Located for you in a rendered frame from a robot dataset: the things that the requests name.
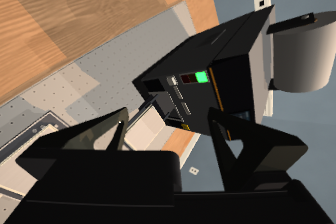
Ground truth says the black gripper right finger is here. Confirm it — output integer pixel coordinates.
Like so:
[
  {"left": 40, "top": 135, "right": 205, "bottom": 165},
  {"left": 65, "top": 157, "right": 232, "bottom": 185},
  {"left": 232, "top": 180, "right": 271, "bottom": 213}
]
[{"left": 207, "top": 107, "right": 308, "bottom": 190}]

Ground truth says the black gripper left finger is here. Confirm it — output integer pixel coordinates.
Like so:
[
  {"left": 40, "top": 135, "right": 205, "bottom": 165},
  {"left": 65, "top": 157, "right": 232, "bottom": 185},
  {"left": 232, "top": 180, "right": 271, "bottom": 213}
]
[{"left": 29, "top": 107, "right": 129, "bottom": 150}]

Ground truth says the grey cylinder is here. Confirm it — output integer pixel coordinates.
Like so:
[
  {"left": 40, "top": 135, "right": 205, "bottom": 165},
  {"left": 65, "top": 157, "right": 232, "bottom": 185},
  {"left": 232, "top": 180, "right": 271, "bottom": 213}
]
[{"left": 273, "top": 11, "right": 336, "bottom": 93}]

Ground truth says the grey perforated base plate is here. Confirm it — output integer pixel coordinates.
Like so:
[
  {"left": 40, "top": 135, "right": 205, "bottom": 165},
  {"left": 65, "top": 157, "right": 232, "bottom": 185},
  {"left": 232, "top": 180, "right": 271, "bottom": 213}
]
[{"left": 0, "top": 0, "right": 197, "bottom": 147}]

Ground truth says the cream well plate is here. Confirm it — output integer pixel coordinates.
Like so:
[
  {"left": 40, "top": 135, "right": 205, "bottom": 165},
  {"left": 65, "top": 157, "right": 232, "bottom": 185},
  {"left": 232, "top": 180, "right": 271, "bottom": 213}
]
[
  {"left": 124, "top": 105, "right": 154, "bottom": 150},
  {"left": 0, "top": 124, "right": 58, "bottom": 196}
]

